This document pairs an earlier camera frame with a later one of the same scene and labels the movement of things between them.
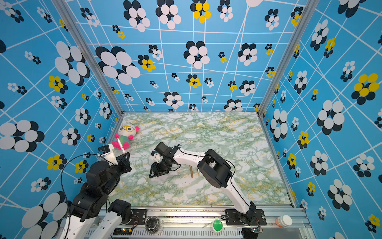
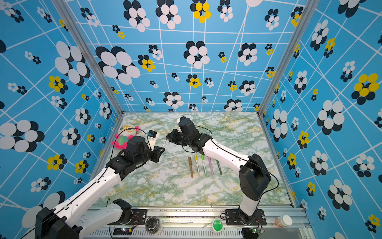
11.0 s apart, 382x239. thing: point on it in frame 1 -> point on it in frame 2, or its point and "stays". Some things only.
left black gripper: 121,161 -> 156,153
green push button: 217,225 stays
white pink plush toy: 126,132 stays
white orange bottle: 283,221 stays
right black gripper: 157,171 -> 175,134
